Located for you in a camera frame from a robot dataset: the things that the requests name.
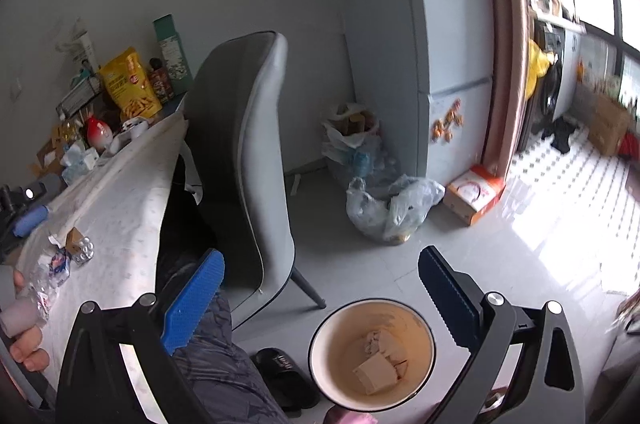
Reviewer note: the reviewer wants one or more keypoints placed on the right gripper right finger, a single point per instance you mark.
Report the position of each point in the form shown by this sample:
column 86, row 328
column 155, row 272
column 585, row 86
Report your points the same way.
column 523, row 365

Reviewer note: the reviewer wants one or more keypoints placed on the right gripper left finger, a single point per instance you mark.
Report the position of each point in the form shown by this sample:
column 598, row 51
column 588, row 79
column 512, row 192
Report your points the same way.
column 94, row 384

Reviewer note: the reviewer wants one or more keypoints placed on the small brown cardboard box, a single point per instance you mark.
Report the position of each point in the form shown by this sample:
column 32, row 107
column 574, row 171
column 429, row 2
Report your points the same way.
column 74, row 239

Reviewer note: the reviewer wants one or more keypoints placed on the blue tissue box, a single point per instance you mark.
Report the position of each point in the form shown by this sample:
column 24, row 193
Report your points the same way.
column 78, row 161

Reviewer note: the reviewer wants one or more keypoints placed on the blue white snack wrapper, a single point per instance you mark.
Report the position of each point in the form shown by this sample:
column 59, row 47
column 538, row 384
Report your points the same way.
column 55, row 269

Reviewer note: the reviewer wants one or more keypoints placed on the white dotted tablecloth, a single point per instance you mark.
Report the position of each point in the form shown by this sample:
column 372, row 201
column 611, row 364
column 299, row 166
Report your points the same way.
column 119, row 206

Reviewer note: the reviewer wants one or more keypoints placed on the red white bottle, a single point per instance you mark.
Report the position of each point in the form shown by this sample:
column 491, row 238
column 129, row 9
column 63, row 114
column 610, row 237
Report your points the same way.
column 99, row 134

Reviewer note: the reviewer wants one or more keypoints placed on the person leg grey trousers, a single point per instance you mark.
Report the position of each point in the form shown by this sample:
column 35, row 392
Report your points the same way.
column 198, row 335

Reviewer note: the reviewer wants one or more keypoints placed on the white handheld device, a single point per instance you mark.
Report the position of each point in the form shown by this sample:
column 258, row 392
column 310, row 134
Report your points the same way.
column 131, row 130

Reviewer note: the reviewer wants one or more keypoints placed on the yellow snack bag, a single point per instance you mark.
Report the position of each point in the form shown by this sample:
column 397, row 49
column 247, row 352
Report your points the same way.
column 125, row 80

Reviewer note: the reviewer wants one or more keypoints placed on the white paper bag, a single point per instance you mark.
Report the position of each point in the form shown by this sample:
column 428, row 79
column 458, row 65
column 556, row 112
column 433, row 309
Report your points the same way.
column 79, row 46

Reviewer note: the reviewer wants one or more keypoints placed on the black slipper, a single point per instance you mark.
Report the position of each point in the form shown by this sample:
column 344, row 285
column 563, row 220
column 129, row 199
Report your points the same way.
column 286, row 381

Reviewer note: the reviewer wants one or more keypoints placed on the orange white cardboard box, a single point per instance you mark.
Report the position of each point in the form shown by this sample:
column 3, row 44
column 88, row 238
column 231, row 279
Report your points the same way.
column 473, row 194

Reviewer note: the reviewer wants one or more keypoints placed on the grey chair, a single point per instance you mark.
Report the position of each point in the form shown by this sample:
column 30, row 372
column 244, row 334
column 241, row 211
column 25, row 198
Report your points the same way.
column 228, row 189

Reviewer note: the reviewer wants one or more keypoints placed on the green tall box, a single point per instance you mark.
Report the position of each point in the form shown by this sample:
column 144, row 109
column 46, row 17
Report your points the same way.
column 173, row 54

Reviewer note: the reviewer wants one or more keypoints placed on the clear plastic garbage bag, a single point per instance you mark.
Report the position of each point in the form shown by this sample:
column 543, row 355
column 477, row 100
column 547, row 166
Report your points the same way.
column 391, row 214

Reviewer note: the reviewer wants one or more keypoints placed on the bag of bottles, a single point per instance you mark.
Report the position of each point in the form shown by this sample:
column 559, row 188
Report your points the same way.
column 353, row 147

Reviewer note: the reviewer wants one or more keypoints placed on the light blue refrigerator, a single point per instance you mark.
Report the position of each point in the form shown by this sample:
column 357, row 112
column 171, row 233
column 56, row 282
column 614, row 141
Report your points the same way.
column 424, row 68

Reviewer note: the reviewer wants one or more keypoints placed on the wall light switch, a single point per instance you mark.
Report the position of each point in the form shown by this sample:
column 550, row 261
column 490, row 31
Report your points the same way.
column 15, row 90

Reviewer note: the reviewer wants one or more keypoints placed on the wire basket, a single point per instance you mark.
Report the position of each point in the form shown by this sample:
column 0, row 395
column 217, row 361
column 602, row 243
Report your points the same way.
column 79, row 97

